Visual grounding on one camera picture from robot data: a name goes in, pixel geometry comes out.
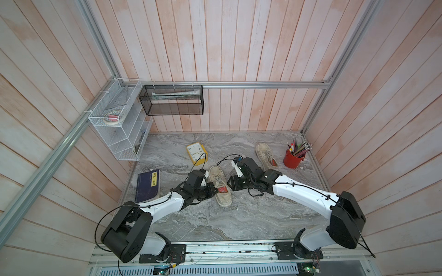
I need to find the beige sneaker one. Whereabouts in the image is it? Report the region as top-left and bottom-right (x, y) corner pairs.
(208, 166), (233, 207)
(255, 143), (279, 171)

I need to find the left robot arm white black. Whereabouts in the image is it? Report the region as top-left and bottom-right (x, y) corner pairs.
(100, 169), (219, 263)

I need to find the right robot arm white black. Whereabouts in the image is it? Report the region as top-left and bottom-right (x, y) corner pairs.
(228, 157), (367, 259)

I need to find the red pencil cup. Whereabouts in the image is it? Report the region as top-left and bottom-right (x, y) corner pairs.
(283, 149), (305, 169)

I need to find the dark blue book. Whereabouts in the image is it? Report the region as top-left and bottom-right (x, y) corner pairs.
(135, 169), (160, 203)

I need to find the coloured pencils bunch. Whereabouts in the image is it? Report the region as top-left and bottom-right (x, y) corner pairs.
(288, 138), (313, 158)

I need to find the tape roll on shelf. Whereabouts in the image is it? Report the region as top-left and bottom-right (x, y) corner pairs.
(102, 109), (125, 125)

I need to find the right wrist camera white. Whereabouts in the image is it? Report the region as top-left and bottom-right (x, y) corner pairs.
(231, 156), (244, 178)

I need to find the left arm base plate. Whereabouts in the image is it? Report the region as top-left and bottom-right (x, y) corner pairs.
(139, 244), (186, 265)

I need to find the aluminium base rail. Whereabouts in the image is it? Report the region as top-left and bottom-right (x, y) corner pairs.
(86, 240), (380, 276)

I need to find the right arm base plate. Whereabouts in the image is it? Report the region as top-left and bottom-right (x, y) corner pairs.
(274, 241), (323, 261)

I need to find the black mesh wall basket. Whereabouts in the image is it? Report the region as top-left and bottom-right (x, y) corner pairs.
(138, 84), (204, 116)

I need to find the white wire wall shelf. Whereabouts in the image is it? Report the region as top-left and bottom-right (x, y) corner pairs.
(89, 78), (153, 161)

